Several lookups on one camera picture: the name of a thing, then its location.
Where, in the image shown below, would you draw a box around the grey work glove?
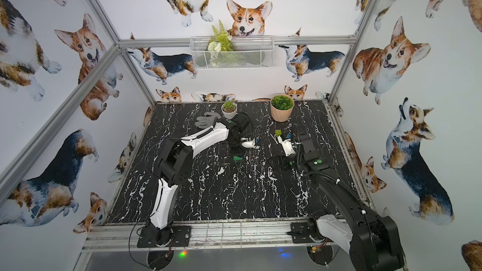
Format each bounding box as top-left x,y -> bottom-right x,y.
195,112 -> 222,129

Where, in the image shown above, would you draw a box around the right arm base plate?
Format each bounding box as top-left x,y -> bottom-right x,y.
287,222 -> 325,244

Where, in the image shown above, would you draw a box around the white wire basket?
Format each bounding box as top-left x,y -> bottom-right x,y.
190,36 -> 274,70

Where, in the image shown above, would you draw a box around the small white plant pot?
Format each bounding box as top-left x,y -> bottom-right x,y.
222,101 -> 237,120

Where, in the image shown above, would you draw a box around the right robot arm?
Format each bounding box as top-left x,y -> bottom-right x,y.
276,134 -> 405,270

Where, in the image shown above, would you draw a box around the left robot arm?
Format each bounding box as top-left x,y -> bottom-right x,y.
146,112 -> 256,235

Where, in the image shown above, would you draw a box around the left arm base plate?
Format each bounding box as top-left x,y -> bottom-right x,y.
137,225 -> 192,248

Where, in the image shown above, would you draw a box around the large beige plant pot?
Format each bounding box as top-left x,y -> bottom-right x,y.
270,94 -> 294,122

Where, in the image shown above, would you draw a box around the fern in basket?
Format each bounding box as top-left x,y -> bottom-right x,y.
207,21 -> 235,66

